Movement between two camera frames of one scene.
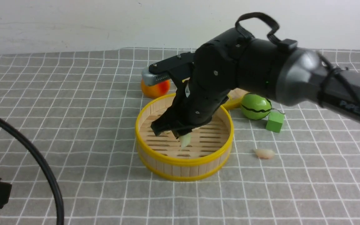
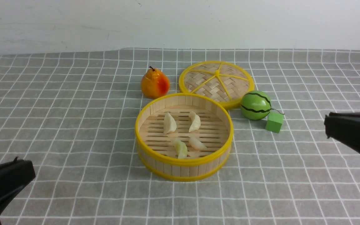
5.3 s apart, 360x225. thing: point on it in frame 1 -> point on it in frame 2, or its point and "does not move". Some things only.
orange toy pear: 159,90 does not move
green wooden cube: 274,121 does not move
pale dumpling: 264,153 -> 196,144
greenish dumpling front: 185,140 -> 180,149
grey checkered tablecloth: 323,168 does not move
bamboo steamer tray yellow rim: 164,156 does not move
